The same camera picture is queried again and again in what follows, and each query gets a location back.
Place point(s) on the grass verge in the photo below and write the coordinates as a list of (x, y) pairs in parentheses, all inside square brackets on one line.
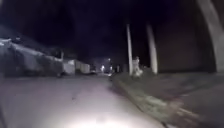
[(156, 100)]

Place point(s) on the grey asphalt road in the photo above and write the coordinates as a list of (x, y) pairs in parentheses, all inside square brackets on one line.
[(66, 103)]

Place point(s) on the dark building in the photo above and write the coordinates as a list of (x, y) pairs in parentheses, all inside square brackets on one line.
[(180, 43)]

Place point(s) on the thick pale pole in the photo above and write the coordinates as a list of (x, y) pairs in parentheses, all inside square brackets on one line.
[(215, 30)]

